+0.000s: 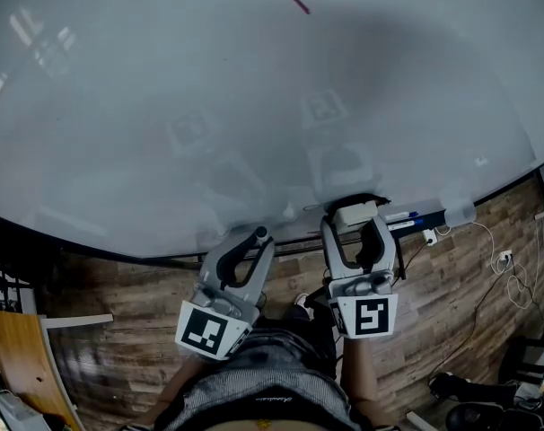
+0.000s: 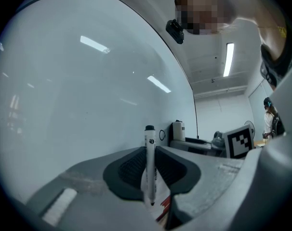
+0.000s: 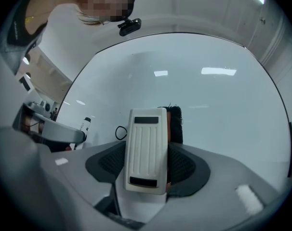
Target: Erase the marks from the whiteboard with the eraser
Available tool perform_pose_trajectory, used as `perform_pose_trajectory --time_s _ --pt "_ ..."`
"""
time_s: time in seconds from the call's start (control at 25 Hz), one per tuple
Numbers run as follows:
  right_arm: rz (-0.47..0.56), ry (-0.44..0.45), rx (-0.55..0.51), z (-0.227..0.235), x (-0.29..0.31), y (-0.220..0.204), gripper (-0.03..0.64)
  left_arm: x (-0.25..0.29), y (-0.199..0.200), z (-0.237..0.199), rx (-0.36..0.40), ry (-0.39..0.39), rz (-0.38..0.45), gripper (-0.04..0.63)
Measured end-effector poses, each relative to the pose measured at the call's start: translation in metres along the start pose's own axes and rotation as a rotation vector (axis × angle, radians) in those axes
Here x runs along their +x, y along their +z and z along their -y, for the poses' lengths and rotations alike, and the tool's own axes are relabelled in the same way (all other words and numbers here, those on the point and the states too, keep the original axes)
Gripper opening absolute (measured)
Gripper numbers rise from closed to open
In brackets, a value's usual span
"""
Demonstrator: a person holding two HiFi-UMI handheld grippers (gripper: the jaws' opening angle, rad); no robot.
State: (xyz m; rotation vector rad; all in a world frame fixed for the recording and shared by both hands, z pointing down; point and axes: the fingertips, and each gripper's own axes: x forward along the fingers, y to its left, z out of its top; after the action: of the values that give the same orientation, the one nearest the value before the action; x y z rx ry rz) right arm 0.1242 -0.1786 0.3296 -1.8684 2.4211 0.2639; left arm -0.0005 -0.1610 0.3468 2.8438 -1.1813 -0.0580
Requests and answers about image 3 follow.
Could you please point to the black head-mounted camera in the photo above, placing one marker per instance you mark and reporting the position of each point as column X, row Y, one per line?
column 130, row 26

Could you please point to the white board eraser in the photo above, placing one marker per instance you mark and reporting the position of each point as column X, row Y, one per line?
column 146, row 153

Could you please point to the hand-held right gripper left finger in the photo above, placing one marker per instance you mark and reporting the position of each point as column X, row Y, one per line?
column 73, row 167

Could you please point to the round ceiling lamp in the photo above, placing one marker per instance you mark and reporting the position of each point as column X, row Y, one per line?
column 25, row 60
column 28, row 75

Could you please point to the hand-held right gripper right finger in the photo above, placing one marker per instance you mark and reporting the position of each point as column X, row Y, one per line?
column 220, row 182

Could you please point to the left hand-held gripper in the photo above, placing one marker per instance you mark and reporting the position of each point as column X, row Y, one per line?
column 37, row 107

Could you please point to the person's grey knit top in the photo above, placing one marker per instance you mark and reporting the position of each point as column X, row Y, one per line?
column 16, row 42

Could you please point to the person's head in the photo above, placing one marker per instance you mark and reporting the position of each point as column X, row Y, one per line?
column 105, row 1

